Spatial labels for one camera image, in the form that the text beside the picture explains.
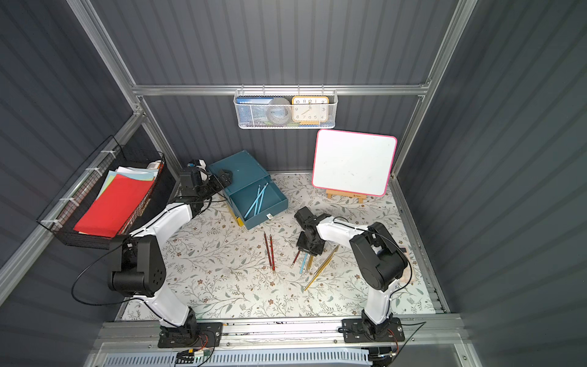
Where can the teal drawer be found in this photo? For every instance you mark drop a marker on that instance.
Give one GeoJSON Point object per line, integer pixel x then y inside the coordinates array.
{"type": "Point", "coordinates": [274, 202]}

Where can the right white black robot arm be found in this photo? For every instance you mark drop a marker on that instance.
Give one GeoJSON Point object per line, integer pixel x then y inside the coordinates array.
{"type": "Point", "coordinates": [378, 256]}

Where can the yellow analog clock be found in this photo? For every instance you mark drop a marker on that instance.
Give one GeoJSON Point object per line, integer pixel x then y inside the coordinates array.
{"type": "Point", "coordinates": [310, 110]}

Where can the white wire wall basket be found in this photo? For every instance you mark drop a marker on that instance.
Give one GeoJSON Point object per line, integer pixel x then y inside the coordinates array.
{"type": "Point", "coordinates": [289, 93]}

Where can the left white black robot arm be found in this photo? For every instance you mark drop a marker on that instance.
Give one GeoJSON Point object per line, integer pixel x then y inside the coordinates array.
{"type": "Point", "coordinates": [136, 267]}

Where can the dark red pencil left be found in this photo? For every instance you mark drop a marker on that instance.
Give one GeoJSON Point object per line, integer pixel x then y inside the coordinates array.
{"type": "Point", "coordinates": [268, 252]}

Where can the gold pencil lower right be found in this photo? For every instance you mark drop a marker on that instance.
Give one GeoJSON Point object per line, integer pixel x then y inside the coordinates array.
{"type": "Point", "coordinates": [317, 273]}

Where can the blue box in basket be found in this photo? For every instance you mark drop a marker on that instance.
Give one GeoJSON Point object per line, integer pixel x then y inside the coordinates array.
{"type": "Point", "coordinates": [251, 111]}

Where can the pink framed whiteboard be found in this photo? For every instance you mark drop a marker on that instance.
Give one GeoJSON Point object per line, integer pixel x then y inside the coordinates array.
{"type": "Point", "coordinates": [353, 162]}

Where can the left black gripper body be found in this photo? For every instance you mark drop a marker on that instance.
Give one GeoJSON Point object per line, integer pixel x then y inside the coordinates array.
{"type": "Point", "coordinates": [216, 182]}

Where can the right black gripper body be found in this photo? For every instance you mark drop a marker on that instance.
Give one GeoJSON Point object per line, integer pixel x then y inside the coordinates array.
{"type": "Point", "coordinates": [311, 245]}

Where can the red paper sheet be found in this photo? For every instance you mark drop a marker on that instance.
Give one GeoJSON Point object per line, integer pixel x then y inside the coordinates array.
{"type": "Point", "coordinates": [114, 206]}

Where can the teal yellow drawer cabinet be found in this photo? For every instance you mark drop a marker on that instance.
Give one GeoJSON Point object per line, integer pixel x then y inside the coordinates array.
{"type": "Point", "coordinates": [245, 171]}

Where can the red pencil right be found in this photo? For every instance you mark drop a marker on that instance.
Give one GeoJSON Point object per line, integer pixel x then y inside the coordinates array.
{"type": "Point", "coordinates": [272, 254]}

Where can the grey tape roll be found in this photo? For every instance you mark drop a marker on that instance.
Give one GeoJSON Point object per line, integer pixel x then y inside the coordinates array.
{"type": "Point", "coordinates": [279, 111]}

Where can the gold pencil upper right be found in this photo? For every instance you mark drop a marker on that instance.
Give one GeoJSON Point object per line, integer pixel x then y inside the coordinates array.
{"type": "Point", "coordinates": [330, 257]}

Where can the wooden whiteboard easel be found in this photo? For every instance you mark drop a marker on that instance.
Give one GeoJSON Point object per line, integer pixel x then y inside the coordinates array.
{"type": "Point", "coordinates": [360, 197]}

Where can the long light blue pencil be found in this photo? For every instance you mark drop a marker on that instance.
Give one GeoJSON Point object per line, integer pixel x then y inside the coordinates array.
{"type": "Point", "coordinates": [260, 202]}

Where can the pink calculator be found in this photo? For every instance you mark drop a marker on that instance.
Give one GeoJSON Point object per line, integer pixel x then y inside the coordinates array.
{"type": "Point", "coordinates": [410, 275]}

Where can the blue red pencil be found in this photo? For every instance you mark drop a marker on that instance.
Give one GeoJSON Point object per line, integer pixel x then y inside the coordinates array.
{"type": "Point", "coordinates": [295, 258]}

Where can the black wire paper tray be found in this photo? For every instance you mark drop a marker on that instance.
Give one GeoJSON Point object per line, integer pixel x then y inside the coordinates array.
{"type": "Point", "coordinates": [61, 217]}

